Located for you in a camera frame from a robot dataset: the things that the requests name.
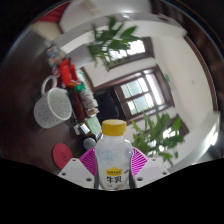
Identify white speckled mug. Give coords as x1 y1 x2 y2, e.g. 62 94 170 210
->
33 74 73 130

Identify green packet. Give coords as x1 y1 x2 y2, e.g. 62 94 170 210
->
84 116 103 136

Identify red box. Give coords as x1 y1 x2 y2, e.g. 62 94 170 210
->
59 58 79 88

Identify flat round red coaster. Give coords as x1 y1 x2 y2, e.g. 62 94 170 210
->
52 142 74 170

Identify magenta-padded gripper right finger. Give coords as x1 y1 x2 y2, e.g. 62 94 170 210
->
129 147 170 189

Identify dark wooden glazed door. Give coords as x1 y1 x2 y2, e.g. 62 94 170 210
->
113 66 176 126

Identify colourful small jars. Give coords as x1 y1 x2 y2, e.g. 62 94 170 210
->
46 44 66 69

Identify small round silver container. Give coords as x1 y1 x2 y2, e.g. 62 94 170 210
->
83 137 98 151

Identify yellow-capped clear drink bottle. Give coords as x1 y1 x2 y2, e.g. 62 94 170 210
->
94 119 134 191

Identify brown tray of snacks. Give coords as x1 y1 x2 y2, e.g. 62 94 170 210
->
71 86 100 123

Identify dark-framed window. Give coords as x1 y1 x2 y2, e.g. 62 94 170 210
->
108 37 155 69

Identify large potted green plant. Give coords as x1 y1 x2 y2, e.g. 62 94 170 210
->
131 111 186 168

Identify small potted green plant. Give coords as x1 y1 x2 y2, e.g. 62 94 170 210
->
87 16 141 69

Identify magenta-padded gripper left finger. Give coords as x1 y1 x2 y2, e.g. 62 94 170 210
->
57 148 100 189

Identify red carpeted steps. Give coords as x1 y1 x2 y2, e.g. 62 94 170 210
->
38 4 69 23

